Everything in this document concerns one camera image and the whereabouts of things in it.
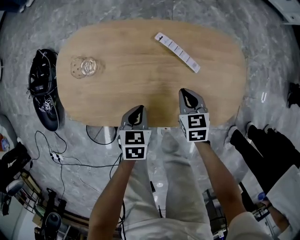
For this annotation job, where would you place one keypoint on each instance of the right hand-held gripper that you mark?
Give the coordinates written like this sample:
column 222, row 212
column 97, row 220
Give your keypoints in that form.
column 194, row 127

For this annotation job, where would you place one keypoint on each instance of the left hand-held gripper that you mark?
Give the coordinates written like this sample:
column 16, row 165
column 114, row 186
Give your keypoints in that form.
column 134, row 145

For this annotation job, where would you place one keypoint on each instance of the white printed strip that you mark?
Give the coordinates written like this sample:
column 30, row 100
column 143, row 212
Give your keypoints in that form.
column 178, row 52

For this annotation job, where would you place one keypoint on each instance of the person's left forearm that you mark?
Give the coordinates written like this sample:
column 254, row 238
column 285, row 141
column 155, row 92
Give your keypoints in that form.
column 110, row 194

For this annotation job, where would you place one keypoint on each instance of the person's right forearm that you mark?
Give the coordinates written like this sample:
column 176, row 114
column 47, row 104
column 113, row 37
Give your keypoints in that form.
column 218, row 178

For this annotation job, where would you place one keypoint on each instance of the wooden coffee table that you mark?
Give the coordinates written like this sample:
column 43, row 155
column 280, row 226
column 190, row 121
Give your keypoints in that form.
column 140, row 70

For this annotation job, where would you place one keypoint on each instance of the person's right white shoe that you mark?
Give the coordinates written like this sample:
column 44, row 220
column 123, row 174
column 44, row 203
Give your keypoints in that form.
column 167, row 131

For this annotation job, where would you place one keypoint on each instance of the person's pale trousers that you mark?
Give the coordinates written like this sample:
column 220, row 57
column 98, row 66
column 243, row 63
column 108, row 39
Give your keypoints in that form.
column 182, row 175

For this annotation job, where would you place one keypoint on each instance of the clear glass cup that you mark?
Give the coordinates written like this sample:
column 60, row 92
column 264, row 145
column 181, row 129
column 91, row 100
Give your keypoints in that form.
column 86, row 66

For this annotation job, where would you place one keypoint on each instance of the white power strip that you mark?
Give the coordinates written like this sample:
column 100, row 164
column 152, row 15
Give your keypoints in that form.
column 57, row 156

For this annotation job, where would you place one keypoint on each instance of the person's white shirt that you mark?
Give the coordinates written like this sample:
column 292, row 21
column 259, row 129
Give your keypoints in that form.
column 164, row 230

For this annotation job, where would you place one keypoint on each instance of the grey white beanbag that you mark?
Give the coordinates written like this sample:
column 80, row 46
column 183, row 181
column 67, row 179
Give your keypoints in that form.
column 7, row 124

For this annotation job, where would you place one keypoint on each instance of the white sideboard cabinet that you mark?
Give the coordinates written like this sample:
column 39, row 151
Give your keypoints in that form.
column 288, row 11

